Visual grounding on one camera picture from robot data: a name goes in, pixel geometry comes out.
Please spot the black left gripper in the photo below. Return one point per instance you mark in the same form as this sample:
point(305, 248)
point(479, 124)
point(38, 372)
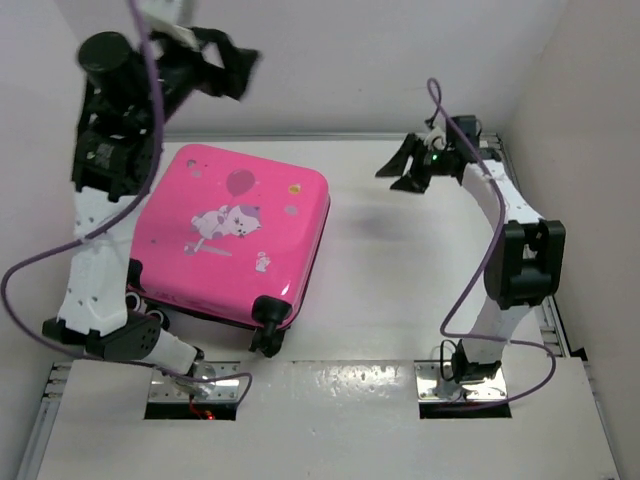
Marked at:
point(228, 81)

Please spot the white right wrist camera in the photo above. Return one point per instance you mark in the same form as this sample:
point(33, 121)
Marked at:
point(436, 138)

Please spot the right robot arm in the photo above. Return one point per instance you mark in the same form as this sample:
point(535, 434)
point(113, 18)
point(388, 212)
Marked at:
point(522, 266)

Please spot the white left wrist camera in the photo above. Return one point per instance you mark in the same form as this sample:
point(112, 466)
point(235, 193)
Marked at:
point(173, 18)

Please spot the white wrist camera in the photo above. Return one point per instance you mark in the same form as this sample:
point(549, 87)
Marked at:
point(173, 18)
point(436, 138)

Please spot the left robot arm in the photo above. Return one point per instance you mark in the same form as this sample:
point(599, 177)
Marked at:
point(130, 93)

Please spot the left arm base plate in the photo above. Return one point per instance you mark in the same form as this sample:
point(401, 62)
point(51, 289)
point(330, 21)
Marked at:
point(165, 389)

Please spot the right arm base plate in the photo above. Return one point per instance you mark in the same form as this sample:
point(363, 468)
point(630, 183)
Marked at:
point(433, 388)

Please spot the pink hard-shell suitcase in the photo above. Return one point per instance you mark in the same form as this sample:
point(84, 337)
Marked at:
point(230, 237)

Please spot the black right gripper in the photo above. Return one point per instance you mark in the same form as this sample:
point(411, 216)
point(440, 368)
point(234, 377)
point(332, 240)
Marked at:
point(412, 181)

